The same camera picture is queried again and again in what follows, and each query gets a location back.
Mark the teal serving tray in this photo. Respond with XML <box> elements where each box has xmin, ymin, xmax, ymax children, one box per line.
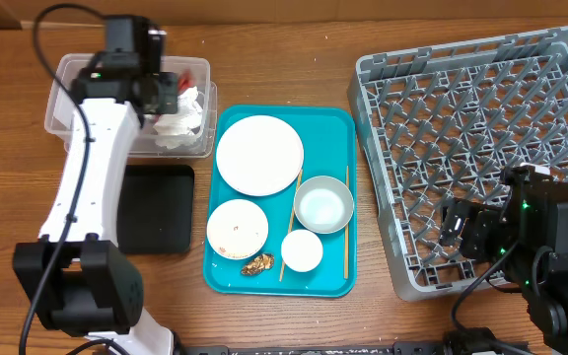
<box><xmin>203</xmin><ymin>105</ymin><xmax>357</xmax><ymax>298</ymax></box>

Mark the large white plate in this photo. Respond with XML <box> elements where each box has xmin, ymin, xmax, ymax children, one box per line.
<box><xmin>216</xmin><ymin>115</ymin><xmax>305</xmax><ymax>197</ymax></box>

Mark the grey dishwasher rack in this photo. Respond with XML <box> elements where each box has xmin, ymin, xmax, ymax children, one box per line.
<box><xmin>348</xmin><ymin>27</ymin><xmax>568</xmax><ymax>301</ymax></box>

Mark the brown food scrap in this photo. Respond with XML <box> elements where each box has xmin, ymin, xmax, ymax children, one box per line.
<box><xmin>241</xmin><ymin>253</ymin><xmax>275</xmax><ymax>276</ymax></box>

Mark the small white cup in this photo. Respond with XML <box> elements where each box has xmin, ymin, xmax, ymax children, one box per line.
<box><xmin>281</xmin><ymin>230</ymin><xmax>323</xmax><ymax>272</ymax></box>

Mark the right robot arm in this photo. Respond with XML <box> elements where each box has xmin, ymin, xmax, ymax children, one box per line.
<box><xmin>439</xmin><ymin>164</ymin><xmax>568</xmax><ymax>354</ymax></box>

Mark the black rectangular tray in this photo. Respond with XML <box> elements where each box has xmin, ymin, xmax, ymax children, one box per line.
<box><xmin>117</xmin><ymin>165</ymin><xmax>194</xmax><ymax>254</ymax></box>

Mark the left wooden chopstick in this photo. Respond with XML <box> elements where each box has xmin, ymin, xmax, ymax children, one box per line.
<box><xmin>278</xmin><ymin>169</ymin><xmax>303</xmax><ymax>282</ymax></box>

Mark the right wooden chopstick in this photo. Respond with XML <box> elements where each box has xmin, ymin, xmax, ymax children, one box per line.
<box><xmin>343</xmin><ymin>166</ymin><xmax>350</xmax><ymax>280</ymax></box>

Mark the crumpled white paper napkin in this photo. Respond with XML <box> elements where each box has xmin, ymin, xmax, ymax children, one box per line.
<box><xmin>153</xmin><ymin>87</ymin><xmax>203</xmax><ymax>149</ymax></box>

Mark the wooden chopstick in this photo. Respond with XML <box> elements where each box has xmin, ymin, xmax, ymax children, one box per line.
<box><xmin>278</xmin><ymin>169</ymin><xmax>303</xmax><ymax>282</ymax></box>
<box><xmin>343</xmin><ymin>166</ymin><xmax>350</xmax><ymax>280</ymax></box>

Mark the red foil snack wrapper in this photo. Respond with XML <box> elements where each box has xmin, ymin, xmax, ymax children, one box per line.
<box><xmin>177</xmin><ymin>70</ymin><xmax>196</xmax><ymax>94</ymax></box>

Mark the pink bowl with rice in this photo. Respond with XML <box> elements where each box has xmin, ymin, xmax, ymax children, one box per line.
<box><xmin>206</xmin><ymin>199</ymin><xmax>269</xmax><ymax>260</ymax></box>

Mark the clear plastic waste bin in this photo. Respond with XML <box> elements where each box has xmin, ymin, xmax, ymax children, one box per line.
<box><xmin>44</xmin><ymin>53</ymin><xmax>217</xmax><ymax>158</ymax></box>

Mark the grey-green bowl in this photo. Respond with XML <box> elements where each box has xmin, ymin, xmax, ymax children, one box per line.
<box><xmin>293</xmin><ymin>176</ymin><xmax>354</xmax><ymax>235</ymax></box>

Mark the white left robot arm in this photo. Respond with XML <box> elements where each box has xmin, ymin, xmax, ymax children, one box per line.
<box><xmin>13</xmin><ymin>68</ymin><xmax>180</xmax><ymax>354</ymax></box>

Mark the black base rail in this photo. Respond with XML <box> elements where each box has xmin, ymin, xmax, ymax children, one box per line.
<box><xmin>181</xmin><ymin>341</ymin><xmax>507</xmax><ymax>355</ymax></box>

